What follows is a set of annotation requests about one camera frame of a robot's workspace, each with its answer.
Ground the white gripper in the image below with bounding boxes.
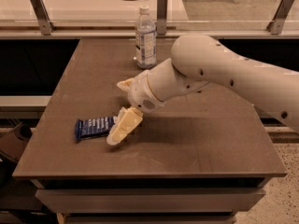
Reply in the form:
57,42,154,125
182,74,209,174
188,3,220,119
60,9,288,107
107,70,164,146

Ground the blue rxbar blueberry bar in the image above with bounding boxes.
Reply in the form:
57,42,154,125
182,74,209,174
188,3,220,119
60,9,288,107
74,116,117,142

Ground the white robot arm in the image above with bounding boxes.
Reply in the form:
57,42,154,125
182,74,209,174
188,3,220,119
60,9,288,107
107,34,299,146

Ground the clear plastic water bottle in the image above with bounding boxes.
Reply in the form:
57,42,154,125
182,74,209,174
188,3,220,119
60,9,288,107
135,5,156,69

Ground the grey table drawer unit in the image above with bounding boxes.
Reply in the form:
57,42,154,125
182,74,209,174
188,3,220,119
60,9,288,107
36,187,265,224

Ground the dark chair at left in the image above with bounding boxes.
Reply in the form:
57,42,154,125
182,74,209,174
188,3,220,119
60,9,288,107
0,123,32,185

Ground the middle metal rail bracket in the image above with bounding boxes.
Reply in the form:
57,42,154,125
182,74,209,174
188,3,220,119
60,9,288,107
157,0,168,35

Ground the metal rail bracket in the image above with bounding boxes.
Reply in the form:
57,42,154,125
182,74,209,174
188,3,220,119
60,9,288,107
30,0,54,35
157,0,168,35
266,0,295,35

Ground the left metal rail bracket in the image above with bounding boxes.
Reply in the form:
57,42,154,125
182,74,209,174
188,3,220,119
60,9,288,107
30,0,54,35

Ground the right metal rail bracket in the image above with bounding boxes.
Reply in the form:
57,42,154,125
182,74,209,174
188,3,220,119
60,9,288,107
266,0,295,35

